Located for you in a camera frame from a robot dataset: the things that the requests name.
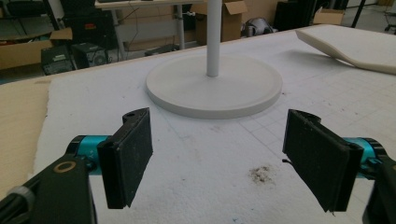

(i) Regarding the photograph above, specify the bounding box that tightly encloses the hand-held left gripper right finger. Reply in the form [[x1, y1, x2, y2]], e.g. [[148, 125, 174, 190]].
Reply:
[[282, 108, 365, 213]]

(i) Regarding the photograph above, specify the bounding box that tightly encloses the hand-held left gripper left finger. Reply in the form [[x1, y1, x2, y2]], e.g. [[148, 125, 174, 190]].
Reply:
[[97, 107, 154, 210]]

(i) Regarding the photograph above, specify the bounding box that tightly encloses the white utensil rack stand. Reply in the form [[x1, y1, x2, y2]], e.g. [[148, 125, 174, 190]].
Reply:
[[145, 0, 284, 119]]

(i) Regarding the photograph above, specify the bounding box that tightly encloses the cream slotted spatula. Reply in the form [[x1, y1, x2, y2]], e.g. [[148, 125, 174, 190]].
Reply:
[[294, 23, 396, 76]]

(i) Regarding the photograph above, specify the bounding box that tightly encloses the white foam mat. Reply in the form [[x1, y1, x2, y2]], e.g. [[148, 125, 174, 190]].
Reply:
[[32, 29, 396, 224]]

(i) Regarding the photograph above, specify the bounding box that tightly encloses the flat black device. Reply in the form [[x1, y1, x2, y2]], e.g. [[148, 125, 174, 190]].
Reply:
[[144, 43, 180, 57]]

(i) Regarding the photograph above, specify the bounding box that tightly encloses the black computer tower green label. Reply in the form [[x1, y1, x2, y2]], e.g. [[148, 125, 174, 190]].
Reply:
[[40, 46, 75, 76]]

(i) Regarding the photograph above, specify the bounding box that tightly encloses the small cardboard box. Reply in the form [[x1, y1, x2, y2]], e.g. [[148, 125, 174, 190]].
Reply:
[[312, 7, 346, 26]]

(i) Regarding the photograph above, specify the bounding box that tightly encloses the grey rounded appliance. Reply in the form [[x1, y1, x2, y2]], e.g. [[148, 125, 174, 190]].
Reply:
[[245, 17, 275, 37]]

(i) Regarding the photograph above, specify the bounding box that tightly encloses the black cabinet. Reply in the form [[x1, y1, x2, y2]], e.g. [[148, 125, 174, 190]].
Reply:
[[274, 0, 316, 32]]

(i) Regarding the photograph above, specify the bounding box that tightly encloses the long cardboard box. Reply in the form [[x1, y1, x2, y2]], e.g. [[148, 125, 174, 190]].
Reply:
[[0, 27, 73, 70]]

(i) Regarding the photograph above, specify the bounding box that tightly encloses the large open cardboard box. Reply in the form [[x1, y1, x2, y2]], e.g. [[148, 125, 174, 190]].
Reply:
[[195, 0, 248, 45]]

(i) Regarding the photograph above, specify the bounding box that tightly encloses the white desk frame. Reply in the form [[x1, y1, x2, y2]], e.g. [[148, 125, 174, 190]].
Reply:
[[94, 0, 206, 61]]

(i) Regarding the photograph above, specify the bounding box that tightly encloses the black metal frame post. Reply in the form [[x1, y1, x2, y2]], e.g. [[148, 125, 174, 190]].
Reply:
[[350, 0, 368, 29]]

